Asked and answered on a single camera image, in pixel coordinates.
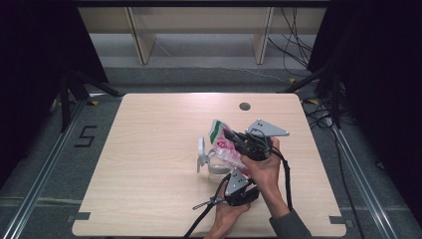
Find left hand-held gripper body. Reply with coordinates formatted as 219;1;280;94
224;166;261;207

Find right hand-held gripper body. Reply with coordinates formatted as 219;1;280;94
238;118;291;163

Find pink and white plastic bag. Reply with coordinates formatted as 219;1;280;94
207;119;254;177

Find clear jar with white lid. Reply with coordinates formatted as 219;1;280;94
196;135;234;184

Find person's right hand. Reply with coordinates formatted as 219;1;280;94
240;136;284;202

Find person's left hand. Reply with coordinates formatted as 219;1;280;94
211;187;252;235

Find black metal stand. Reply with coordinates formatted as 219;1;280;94
276;63;343;129
59;71;124;133

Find dark curtain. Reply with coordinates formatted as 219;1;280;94
308;0;422;217
0;0;109;189

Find grey strap loop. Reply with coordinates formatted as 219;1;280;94
191;197;219;211

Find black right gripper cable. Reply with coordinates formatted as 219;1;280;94
271;146;295;213

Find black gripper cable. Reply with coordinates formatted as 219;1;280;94
183;172;233;239
271;146;295;213

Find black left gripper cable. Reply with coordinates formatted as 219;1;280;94
183;172;233;239

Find black floor cable tangle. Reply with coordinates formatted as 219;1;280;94
303;98;342;132

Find aluminium floor rail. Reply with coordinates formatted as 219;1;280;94
330;124;400;239
0;99;88;239

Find hanging black cable bundle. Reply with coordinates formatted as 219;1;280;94
266;7;315;78

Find pale wooden furniture frame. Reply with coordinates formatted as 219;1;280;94
77;6;328;66

